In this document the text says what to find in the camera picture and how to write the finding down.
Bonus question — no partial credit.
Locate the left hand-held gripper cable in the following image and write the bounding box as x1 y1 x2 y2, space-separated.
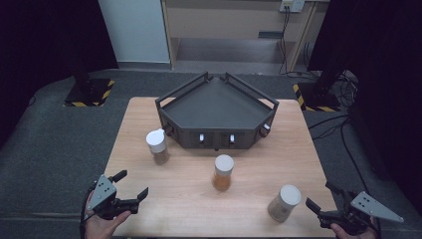
79 184 98 239

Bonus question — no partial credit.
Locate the brown spice jar flip lid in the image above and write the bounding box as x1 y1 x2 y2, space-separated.
145 127 171 166

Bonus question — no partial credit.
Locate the white wall socket strip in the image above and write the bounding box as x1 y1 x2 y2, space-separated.
279 0 306 14

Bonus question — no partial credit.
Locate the dark grey corner rack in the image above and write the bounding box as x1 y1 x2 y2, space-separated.
154 71 280 152

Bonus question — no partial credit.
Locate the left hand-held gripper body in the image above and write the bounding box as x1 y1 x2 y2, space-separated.
87 174 140 221

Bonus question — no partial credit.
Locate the black hanging power cable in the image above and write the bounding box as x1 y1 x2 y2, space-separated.
278 6 293 76

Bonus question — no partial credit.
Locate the beige spice jar white lid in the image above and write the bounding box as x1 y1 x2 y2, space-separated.
267 184 303 223

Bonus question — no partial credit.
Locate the tangle of cables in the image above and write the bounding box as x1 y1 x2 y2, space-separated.
335 70 360 109

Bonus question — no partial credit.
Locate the person's right hand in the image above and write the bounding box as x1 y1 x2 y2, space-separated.
329 217 380 239

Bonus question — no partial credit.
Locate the black stand with striped base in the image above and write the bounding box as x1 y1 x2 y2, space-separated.
63 56 116 108
292 59 342 113

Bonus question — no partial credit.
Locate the black curtain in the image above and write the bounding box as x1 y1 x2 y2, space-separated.
307 0 422 215
0 0 119 148

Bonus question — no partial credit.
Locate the person's left hand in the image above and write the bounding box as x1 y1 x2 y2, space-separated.
84 198 132 239

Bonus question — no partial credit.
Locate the black floor cable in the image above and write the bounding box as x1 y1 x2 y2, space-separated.
307 114 374 195

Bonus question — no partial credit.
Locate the light wooden shelf unit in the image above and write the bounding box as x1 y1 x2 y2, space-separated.
160 0 329 76

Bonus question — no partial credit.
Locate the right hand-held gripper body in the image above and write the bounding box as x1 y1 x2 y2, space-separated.
318 189 405 236

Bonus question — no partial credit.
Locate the orange spice jar white lid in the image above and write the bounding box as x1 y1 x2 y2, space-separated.
212 153 235 192

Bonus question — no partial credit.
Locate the white wall panel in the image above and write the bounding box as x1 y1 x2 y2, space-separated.
98 0 172 64

